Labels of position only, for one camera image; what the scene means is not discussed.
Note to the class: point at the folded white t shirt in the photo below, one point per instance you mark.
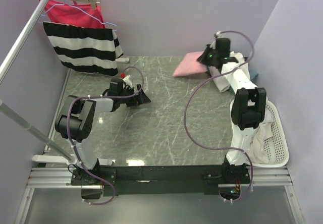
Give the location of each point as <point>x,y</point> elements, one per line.
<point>221,82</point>

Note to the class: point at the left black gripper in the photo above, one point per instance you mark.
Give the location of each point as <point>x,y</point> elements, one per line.
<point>143,98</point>

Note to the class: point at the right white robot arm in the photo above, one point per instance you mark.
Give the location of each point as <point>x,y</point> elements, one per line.
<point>247,109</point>

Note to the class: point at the folded blue t shirt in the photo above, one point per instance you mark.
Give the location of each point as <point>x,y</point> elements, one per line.
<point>253,74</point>

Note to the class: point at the pink t shirt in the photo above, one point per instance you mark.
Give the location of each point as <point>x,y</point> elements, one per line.
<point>190,66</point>

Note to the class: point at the red hanging garment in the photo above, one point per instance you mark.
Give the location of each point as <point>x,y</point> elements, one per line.
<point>75,14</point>

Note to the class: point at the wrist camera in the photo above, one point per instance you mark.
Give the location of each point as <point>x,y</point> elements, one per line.
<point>128,79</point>
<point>218,35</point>

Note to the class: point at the metal clothes rack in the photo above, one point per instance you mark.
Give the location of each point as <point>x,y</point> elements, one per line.
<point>5,66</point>

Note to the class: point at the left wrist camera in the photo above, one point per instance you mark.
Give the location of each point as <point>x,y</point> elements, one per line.
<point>128,79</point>

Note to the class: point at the black white striped garment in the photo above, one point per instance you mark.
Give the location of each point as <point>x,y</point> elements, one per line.
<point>86,50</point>

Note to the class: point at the black base beam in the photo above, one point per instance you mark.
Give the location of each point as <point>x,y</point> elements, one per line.
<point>177,179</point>

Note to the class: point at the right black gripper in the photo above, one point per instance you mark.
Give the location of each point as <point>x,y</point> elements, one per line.
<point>203,58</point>

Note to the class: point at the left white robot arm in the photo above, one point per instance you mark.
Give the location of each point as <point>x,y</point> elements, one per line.
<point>76,117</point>

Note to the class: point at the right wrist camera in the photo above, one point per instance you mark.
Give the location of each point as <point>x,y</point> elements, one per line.
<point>218,35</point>

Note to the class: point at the white laundry basket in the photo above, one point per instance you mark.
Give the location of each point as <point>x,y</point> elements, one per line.
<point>275,147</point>

